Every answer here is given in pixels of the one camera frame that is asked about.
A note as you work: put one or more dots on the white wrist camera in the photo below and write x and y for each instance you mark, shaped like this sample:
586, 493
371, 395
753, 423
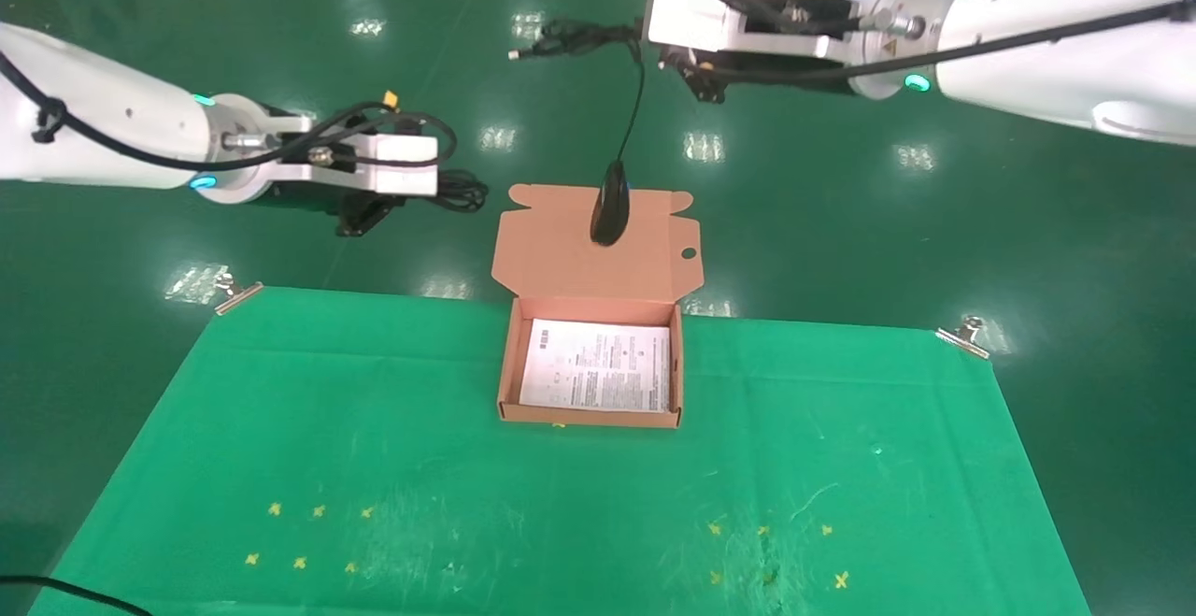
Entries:
687, 8
402, 163

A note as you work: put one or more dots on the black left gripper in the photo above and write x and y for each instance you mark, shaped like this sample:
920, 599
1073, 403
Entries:
360, 214

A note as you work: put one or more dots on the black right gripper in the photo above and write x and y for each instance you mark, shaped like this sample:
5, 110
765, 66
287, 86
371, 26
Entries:
710, 74

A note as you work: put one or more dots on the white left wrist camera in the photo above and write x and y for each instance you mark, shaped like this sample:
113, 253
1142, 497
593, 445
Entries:
402, 163

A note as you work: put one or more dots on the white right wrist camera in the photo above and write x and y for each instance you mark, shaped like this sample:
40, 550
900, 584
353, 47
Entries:
687, 8

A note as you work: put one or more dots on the silver metal clip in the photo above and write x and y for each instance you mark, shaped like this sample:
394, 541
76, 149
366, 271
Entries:
238, 294
967, 336

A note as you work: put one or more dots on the open brown cardboard box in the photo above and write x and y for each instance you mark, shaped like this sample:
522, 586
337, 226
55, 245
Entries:
561, 251

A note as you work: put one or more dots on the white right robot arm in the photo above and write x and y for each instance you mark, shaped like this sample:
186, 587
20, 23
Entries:
1074, 36

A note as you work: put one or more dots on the white printed paper sheet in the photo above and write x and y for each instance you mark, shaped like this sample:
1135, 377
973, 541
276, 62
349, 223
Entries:
598, 364

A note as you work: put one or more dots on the green table cloth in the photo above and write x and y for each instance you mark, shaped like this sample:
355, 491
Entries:
561, 504

